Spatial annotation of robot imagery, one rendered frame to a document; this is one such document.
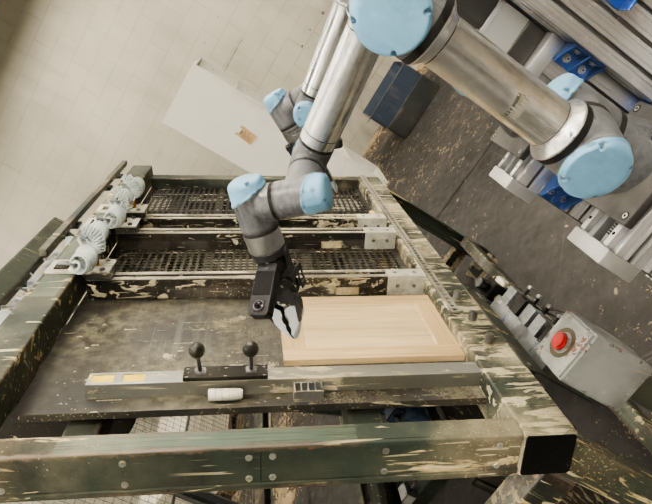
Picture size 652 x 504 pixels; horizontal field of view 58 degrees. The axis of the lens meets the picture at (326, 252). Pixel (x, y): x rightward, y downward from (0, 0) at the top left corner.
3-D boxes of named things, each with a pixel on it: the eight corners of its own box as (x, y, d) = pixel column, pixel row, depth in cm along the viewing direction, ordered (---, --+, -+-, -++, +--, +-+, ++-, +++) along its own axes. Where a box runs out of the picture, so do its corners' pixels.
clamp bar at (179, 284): (424, 297, 194) (432, 229, 186) (48, 303, 180) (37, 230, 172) (417, 285, 203) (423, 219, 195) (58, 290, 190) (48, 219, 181)
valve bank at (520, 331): (629, 363, 150) (561, 322, 143) (593, 404, 154) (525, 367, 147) (541, 282, 196) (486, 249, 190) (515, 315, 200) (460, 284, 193)
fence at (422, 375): (479, 385, 148) (481, 372, 146) (86, 399, 137) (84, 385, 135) (473, 374, 152) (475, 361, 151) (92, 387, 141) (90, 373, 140)
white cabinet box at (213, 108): (389, 184, 553) (193, 63, 495) (355, 233, 570) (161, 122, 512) (378, 166, 609) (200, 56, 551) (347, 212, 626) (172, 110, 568)
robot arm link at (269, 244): (271, 237, 112) (234, 241, 115) (278, 257, 114) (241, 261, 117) (284, 219, 119) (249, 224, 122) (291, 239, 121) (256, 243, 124)
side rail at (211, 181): (357, 199, 323) (359, 179, 319) (152, 198, 310) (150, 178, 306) (355, 195, 330) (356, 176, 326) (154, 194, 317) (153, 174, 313)
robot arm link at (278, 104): (282, 89, 169) (258, 103, 171) (302, 122, 173) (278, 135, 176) (287, 82, 176) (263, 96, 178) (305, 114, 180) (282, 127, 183)
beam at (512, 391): (570, 474, 128) (580, 432, 124) (517, 477, 126) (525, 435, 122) (376, 195, 332) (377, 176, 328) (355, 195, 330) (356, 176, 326)
